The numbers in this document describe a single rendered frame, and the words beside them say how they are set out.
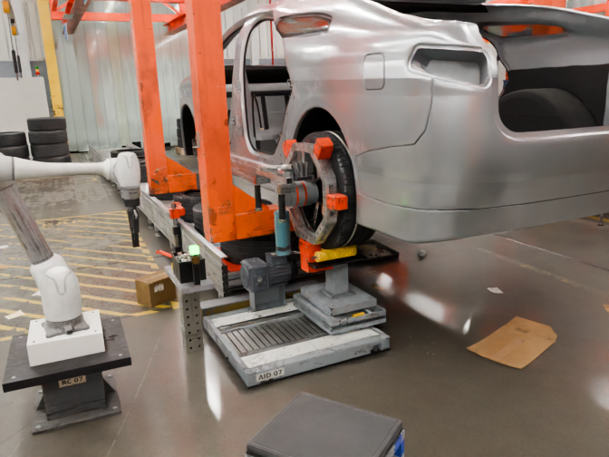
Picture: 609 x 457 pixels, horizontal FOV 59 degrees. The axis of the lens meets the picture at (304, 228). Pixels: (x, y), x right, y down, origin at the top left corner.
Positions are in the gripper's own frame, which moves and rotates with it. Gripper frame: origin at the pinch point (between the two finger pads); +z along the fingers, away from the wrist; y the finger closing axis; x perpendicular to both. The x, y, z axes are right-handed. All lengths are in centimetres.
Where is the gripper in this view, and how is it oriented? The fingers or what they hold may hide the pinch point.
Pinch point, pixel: (135, 239)
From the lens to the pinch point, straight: 269.0
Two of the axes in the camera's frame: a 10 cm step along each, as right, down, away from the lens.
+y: 5.3, 1.8, -8.3
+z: 0.2, 9.7, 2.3
